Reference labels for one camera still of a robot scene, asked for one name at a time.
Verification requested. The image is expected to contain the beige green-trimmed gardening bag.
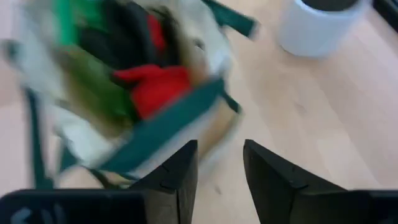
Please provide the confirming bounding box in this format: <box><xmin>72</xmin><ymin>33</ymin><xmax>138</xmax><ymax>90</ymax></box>
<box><xmin>1</xmin><ymin>0</ymin><xmax>260</xmax><ymax>191</ymax></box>

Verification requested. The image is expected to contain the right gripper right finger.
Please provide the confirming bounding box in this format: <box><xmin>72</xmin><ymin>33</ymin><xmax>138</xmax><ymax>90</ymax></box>
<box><xmin>243</xmin><ymin>139</ymin><xmax>346</xmax><ymax>224</ymax></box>

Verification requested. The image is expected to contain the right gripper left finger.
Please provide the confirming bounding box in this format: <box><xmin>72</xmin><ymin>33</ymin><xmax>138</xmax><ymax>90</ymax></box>
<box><xmin>130</xmin><ymin>139</ymin><xmax>199</xmax><ymax>224</ymax></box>

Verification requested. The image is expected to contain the green plastic spray bottle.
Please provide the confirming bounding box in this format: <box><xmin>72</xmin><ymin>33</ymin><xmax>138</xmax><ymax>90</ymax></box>
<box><xmin>52</xmin><ymin>0</ymin><xmax>138</xmax><ymax>132</ymax></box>

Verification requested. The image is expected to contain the red and black glove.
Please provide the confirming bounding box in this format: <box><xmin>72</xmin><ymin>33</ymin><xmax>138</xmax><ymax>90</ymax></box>
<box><xmin>78</xmin><ymin>0</ymin><xmax>194</xmax><ymax>121</ymax></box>

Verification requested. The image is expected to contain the white round plant pot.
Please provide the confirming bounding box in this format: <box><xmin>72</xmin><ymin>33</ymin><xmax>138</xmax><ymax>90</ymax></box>
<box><xmin>277</xmin><ymin>0</ymin><xmax>373</xmax><ymax>59</ymax></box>

